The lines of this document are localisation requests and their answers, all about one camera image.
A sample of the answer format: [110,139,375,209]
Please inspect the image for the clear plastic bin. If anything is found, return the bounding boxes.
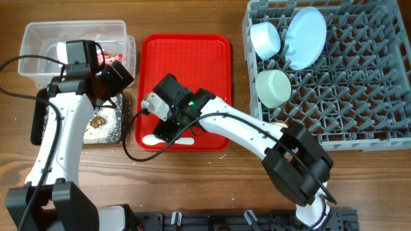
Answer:
[18,20,137,89]

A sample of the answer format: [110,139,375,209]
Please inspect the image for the crumpled white tissue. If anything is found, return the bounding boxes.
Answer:
[57,42,67,64]

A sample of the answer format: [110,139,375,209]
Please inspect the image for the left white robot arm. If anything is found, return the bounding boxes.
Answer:
[6,40,136,230]

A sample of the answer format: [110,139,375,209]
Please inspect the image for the light blue bowl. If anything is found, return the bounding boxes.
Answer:
[250,22,281,60]

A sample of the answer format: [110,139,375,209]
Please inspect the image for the green bowl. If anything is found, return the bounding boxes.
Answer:
[256,69,292,108]

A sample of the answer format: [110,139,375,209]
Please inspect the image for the grey dishwasher rack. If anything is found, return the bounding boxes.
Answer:
[242,0,410,151]

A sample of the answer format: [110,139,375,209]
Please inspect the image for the brown food scrap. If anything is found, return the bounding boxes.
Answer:
[89,116,106,128]

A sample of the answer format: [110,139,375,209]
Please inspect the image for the yellow plastic cup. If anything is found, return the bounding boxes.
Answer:
[272,122,288,128]

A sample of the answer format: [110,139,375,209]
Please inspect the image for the black rectangular waste tray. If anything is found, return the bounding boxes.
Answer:
[30,93,124,146]

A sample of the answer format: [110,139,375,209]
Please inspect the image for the light blue round plate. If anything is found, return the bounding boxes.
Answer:
[284,7,327,71]

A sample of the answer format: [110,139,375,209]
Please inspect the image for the white plastic spoon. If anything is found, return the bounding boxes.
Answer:
[142,134,195,146]

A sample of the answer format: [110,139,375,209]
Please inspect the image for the red plastic tray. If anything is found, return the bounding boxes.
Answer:
[135,34,232,151]

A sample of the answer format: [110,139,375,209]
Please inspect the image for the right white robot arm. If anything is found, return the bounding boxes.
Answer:
[146,74,335,230]

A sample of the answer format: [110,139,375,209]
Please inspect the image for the white rice grains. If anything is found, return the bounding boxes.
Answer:
[44,92,123,148]

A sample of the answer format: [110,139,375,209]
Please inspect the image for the red snack wrapper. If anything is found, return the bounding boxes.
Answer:
[98,53,123,65]

